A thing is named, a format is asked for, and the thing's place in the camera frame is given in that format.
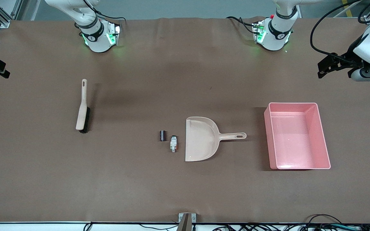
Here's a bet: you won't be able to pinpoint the black cable bundle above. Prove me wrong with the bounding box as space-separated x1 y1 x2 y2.
211 214 370 231

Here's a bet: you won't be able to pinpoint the black base cable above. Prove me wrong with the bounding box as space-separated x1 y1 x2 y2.
84 0 127 24
226 16 257 34

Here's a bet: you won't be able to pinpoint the black right base cable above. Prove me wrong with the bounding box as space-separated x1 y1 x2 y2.
84 0 127 24

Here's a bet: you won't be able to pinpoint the grey metal edge bracket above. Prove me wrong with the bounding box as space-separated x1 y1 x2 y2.
176 213 197 231

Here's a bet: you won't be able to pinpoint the pink plastic bin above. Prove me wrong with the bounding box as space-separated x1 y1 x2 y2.
264 102 331 170

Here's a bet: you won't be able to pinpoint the black left base cable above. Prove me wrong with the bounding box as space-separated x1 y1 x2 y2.
226 16 257 34

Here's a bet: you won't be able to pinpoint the brown table mat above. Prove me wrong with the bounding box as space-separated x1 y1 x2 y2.
0 17 370 223

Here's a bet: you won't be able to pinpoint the black left arm wrist cable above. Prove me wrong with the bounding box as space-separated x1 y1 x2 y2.
310 0 370 61

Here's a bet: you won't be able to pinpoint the beige hand brush black bristles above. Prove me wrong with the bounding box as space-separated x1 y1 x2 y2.
75 79 91 134

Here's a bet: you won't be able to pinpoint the beige plastic dustpan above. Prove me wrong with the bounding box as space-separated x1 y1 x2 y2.
185 116 247 162

